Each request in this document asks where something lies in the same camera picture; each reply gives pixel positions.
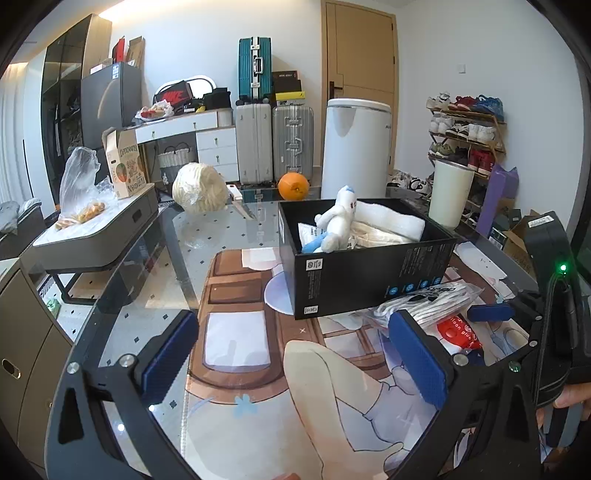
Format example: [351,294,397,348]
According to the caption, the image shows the beige yarn ball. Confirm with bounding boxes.
[172,162,229,214]

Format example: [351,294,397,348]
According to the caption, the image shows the orange printed fruit carton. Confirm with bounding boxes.
[102,128,146,199]

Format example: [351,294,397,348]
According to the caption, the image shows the white suitcase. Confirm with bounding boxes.
[235,103,273,185]

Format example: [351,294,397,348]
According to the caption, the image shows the orange fruit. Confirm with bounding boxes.
[277,172,310,201]

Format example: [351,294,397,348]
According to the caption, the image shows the white wicker basket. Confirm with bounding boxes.
[156,142,197,185]

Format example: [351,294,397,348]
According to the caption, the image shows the grey side table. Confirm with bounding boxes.
[32,184,163,305]

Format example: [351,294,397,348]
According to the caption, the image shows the purple paper bag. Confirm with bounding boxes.
[476,164,519,238]

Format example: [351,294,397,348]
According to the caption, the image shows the dark grey refrigerator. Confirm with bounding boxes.
[81,62,142,149]

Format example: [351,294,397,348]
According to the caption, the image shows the cream tumbler cup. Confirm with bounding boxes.
[429,160,475,229]

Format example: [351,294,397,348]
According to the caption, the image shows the red white balloon bag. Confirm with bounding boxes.
[436,315,482,355]

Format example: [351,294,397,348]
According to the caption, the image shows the brown cardboard box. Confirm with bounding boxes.
[503,210,538,279]

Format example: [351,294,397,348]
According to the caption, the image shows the person's right hand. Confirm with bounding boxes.
[552,382,591,421]

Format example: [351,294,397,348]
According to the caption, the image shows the white handled knife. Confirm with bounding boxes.
[226,184,256,220]

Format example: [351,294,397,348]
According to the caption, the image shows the white blue plush toy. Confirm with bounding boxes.
[301,185,356,254]

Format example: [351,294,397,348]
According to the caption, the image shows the white desk with drawers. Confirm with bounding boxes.
[135,108,239,183]

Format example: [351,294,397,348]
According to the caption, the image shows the white printed cloth bag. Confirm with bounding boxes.
[298,221,411,253]

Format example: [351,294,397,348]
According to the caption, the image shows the bagged white shoelaces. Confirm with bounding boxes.
[369,280,483,329]

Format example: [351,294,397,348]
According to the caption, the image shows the white foam sponge block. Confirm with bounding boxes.
[355,201,426,242]

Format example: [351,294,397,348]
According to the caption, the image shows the clear bag of oranges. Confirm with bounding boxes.
[56,147,117,230]

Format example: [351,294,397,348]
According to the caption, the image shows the wooden shoe rack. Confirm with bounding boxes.
[426,92,506,226]

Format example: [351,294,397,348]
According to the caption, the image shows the silver suitcase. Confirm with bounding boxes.
[273,104,314,182]

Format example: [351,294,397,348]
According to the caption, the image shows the black cardboard box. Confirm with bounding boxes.
[277,198,457,320]

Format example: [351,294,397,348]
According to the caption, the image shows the teal suitcase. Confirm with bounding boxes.
[236,36,273,105]

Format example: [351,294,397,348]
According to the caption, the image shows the white cylindrical trash can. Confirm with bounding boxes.
[321,98,393,199]

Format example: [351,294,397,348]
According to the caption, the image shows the wooden door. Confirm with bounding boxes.
[321,1,400,168]

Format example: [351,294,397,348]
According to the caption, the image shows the anime printed table mat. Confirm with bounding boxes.
[181,241,541,480]

